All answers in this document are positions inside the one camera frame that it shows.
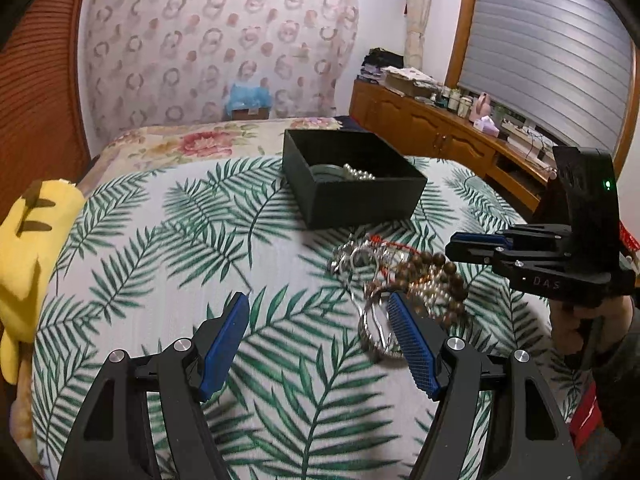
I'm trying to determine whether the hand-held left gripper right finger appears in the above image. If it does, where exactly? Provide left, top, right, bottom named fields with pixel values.
left=387, top=291, right=583, bottom=480

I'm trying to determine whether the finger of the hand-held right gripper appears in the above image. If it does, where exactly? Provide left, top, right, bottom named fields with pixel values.
left=451, top=225, right=571, bottom=253
left=444, top=241, right=568, bottom=276

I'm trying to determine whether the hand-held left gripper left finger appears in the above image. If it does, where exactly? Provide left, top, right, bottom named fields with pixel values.
left=56, top=291, right=251, bottom=480

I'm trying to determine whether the silver chain necklace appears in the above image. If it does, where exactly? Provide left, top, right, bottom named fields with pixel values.
left=357, top=290, right=407, bottom=362

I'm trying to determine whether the small pearl bead bracelet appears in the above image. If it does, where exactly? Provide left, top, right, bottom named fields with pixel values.
left=417, top=269, right=452, bottom=303

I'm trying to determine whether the red string bracelet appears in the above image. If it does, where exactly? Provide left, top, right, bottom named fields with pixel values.
left=369, top=234, right=422, bottom=263

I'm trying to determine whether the silver charm bracelet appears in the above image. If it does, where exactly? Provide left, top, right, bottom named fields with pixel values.
left=327, top=240, right=387, bottom=277

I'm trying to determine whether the black jewelry box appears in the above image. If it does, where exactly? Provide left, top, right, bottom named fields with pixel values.
left=281, top=129, right=428, bottom=228

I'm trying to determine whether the white pearl bracelet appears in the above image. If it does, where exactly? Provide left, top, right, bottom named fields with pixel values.
left=343, top=162, right=377, bottom=182

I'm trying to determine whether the person's right forearm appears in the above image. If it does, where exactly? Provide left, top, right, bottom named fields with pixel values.
left=582, top=295, right=640, bottom=441

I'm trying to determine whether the person's right hand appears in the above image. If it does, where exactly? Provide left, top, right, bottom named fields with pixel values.
left=550, top=301, right=596, bottom=368

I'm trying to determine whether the green leaf print blanket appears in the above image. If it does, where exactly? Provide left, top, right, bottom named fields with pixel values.
left=31, top=155, right=593, bottom=480

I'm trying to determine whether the white power strip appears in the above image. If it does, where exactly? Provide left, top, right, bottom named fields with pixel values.
left=504, top=124, right=553, bottom=163

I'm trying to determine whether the wooden cabinet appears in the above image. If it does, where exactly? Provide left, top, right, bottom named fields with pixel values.
left=349, top=79, right=557, bottom=217

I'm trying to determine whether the grey window blind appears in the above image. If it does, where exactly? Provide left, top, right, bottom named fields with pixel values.
left=457, top=0, right=636, bottom=157

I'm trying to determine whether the cardboard box with floral cloth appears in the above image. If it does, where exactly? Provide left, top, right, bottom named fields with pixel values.
left=381, top=66, right=437, bottom=98

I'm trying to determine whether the red blanket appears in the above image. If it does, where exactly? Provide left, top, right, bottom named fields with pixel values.
left=569, top=382, right=607, bottom=453

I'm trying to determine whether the stack of folded clothes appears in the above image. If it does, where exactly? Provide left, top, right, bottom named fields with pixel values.
left=359, top=48, right=405, bottom=84

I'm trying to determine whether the floral blanket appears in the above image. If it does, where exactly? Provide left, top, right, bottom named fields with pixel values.
left=99, top=116, right=362, bottom=172

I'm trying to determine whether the yellow plush toy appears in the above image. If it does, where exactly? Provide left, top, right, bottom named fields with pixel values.
left=0, top=178, right=87, bottom=387

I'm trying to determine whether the beige tied window curtain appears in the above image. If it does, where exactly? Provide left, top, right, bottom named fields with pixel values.
left=402, top=0, right=443, bottom=70

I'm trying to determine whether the blue plastic bag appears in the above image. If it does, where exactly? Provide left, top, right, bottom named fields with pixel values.
left=224, top=81, right=274, bottom=112

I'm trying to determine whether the circle pattern sheer curtain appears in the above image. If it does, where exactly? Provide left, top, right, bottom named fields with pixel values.
left=75, top=0, right=362, bottom=132

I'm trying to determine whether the brown slatted wooden wardrobe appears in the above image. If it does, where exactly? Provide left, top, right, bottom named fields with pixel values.
left=0, top=0, right=103, bottom=198

